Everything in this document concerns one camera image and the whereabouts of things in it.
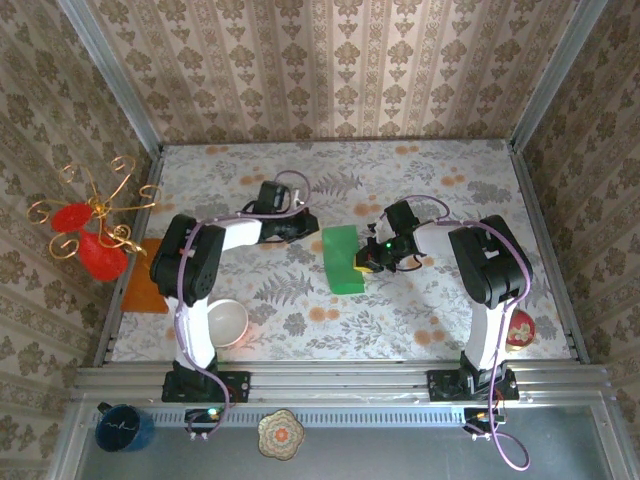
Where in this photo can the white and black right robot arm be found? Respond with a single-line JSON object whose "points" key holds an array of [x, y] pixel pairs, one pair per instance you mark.
{"points": [[490, 270]]}

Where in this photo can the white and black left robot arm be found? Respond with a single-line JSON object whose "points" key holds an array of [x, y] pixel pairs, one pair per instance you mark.
{"points": [[187, 265]]}

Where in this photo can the grey sheet metal tray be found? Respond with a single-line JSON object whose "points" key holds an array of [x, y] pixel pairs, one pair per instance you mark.
{"points": [[400, 455]]}

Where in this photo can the floral patterned table cover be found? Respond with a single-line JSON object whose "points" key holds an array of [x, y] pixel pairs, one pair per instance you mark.
{"points": [[325, 165]]}

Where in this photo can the white bowl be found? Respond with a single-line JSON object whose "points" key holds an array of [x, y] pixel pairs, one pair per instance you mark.
{"points": [[231, 322]]}

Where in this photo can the red patterned bowl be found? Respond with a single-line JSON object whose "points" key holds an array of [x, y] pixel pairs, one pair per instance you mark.
{"points": [[522, 330]]}

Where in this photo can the red vase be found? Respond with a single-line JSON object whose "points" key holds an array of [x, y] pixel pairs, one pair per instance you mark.
{"points": [[100, 259]]}

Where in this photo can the flower-shaped patterned dish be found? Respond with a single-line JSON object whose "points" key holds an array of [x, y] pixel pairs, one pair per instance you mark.
{"points": [[281, 434]]}

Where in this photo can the dark blue mug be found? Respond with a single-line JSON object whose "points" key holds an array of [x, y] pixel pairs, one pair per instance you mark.
{"points": [[125, 435]]}

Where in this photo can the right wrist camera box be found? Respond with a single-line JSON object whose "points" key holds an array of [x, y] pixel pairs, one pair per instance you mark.
{"points": [[380, 231]]}

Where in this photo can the long aluminium mounting rail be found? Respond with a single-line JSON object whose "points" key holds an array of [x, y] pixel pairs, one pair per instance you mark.
{"points": [[340, 385]]}

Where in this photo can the aluminium side rail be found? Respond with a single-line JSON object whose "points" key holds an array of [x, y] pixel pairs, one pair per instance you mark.
{"points": [[152, 170], [531, 200]]}

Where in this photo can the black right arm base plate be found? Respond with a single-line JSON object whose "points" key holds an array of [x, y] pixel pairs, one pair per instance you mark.
{"points": [[440, 387]]}

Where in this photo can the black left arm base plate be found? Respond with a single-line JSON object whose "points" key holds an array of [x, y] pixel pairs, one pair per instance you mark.
{"points": [[240, 385]]}

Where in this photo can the aluminium corner post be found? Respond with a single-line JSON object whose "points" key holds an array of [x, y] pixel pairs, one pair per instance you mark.
{"points": [[552, 70], [111, 70]]}

